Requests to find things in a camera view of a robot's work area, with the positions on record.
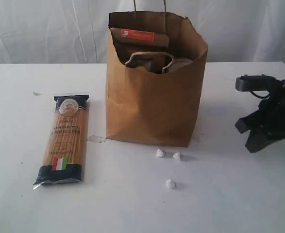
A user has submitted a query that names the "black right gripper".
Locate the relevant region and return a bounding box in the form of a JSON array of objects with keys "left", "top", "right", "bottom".
[{"left": 235, "top": 84, "right": 285, "bottom": 153}]

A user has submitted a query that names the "clear jar with gold lid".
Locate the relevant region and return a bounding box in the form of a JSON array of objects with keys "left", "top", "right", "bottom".
[{"left": 167, "top": 58, "right": 193, "bottom": 73}]

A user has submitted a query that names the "brown kraft stand-up pouch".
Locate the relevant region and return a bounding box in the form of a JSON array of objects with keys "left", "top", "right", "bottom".
[{"left": 110, "top": 28, "right": 169, "bottom": 60}]

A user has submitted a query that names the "brown paper bag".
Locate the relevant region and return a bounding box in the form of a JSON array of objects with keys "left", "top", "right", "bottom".
[{"left": 106, "top": 10, "right": 208, "bottom": 147}]

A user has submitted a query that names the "white crumpled scrap middle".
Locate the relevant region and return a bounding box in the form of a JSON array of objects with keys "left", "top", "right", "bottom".
[{"left": 173, "top": 152, "right": 182, "bottom": 161}]

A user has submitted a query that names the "white crumpled scrap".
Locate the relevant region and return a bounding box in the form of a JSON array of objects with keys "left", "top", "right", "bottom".
[
  {"left": 165, "top": 179, "right": 176, "bottom": 189},
  {"left": 173, "top": 152, "right": 182, "bottom": 161},
  {"left": 156, "top": 148, "right": 166, "bottom": 158}
]

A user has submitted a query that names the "white crumpled scrap left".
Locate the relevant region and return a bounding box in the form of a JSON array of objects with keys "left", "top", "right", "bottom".
[{"left": 156, "top": 148, "right": 166, "bottom": 158}]

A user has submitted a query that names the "white crumpled scrap front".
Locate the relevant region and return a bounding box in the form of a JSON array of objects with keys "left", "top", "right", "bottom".
[{"left": 165, "top": 179, "right": 176, "bottom": 189}]

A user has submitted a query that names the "clear tape piece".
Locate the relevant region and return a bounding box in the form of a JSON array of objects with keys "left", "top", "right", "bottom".
[{"left": 87, "top": 135, "right": 107, "bottom": 143}]

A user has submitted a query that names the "spaghetti pasta package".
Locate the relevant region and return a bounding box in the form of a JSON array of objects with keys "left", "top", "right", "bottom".
[{"left": 33, "top": 94, "right": 89, "bottom": 189}]

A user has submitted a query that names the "white backdrop curtain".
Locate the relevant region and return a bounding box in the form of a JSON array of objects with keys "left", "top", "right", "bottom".
[{"left": 0, "top": 0, "right": 285, "bottom": 64}]

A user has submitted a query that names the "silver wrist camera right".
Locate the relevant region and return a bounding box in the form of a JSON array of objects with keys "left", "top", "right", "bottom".
[{"left": 235, "top": 74, "right": 285, "bottom": 100}]

